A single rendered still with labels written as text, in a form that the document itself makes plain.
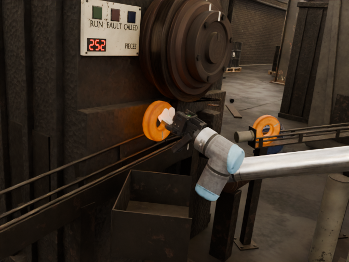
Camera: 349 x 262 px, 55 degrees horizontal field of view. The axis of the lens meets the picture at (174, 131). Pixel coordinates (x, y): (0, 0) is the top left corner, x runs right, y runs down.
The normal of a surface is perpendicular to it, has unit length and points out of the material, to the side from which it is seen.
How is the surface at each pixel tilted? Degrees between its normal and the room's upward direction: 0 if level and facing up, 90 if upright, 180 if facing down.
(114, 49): 90
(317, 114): 90
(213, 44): 90
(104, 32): 90
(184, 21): 62
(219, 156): 81
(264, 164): 56
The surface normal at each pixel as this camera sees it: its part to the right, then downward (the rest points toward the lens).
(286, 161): -0.39, -0.37
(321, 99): -0.79, 0.11
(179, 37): -0.18, 0.11
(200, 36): 0.78, 0.25
